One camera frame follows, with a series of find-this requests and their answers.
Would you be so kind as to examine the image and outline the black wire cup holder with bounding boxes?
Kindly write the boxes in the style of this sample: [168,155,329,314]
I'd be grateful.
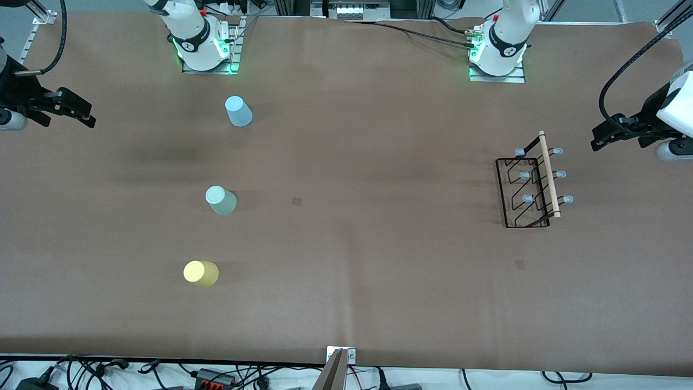
[495,130,573,229]

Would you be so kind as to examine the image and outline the pale green cup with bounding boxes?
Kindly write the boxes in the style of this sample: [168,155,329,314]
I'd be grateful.
[205,185,238,216]

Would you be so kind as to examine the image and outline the yellow cup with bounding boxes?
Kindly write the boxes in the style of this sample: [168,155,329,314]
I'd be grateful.
[183,260,220,288]

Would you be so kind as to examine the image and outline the light blue cup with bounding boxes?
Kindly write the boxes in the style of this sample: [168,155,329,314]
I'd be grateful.
[225,95,253,128]

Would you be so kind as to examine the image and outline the aluminium corner profile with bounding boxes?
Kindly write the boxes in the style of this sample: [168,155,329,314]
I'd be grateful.
[654,0,693,37]
[22,0,58,25]

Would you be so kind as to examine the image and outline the brown table mat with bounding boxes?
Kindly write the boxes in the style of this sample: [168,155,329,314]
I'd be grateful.
[0,11,693,377]

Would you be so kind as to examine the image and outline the black power adaptor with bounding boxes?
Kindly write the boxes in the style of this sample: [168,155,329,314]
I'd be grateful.
[15,376,58,390]

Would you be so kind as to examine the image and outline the white power strip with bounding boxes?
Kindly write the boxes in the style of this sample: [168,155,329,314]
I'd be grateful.
[328,0,391,20]

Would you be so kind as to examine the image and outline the black orange connector box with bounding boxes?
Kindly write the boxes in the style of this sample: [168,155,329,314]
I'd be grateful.
[194,368,237,388]

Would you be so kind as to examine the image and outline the brown angled beam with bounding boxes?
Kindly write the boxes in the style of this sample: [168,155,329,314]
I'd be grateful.
[312,348,348,390]

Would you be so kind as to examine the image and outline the slotted aluminium rail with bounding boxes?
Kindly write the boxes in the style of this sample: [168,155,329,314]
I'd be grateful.
[19,24,42,67]

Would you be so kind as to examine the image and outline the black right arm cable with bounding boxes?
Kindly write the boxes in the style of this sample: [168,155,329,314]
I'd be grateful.
[15,0,68,76]

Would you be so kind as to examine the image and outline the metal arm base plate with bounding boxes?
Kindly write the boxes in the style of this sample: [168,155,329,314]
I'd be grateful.
[468,57,526,83]
[181,16,243,75]

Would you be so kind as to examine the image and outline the long black table cable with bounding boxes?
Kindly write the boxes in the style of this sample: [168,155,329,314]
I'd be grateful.
[346,17,478,50]

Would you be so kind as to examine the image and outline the black looped floor cable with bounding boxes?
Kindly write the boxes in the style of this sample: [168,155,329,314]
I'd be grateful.
[541,370,592,384]

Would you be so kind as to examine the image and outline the small metal edge bracket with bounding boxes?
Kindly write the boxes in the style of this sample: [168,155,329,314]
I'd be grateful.
[326,347,357,365]

